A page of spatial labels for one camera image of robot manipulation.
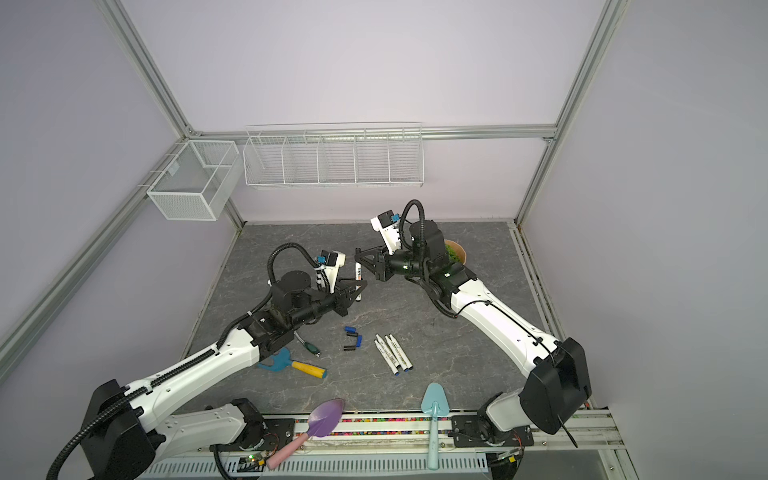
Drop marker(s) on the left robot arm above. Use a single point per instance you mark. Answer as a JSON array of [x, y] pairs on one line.
[[129, 428]]

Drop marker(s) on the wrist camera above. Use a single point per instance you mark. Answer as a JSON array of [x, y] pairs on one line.
[[387, 225], [329, 265]]

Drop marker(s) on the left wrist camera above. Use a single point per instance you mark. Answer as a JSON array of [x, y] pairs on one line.
[[329, 265]]

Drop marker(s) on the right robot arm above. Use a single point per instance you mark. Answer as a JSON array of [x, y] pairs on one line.
[[556, 371]]

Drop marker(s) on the blue garden fork yellow handle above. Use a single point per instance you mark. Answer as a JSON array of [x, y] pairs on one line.
[[283, 360]]

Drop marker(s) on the white mesh box basket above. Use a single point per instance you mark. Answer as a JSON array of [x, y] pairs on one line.
[[198, 181]]

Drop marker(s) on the potted green plant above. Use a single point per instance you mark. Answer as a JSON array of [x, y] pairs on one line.
[[455, 251]]

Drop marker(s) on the green handled ratchet screwdriver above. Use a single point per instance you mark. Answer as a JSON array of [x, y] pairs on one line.
[[311, 348]]

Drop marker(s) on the light blue garden trowel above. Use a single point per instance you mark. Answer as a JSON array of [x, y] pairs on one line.
[[435, 406]]

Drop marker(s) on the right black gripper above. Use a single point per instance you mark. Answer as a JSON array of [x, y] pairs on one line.
[[384, 268]]

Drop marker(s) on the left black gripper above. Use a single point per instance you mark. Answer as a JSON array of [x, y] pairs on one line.
[[341, 296]]

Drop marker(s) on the purple garden trowel pink handle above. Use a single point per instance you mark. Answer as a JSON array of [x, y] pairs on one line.
[[322, 421]]

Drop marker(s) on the white wire basket rack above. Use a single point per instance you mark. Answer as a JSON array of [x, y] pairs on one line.
[[334, 154]]

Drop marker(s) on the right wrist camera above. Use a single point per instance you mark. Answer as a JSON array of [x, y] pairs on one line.
[[387, 225]]

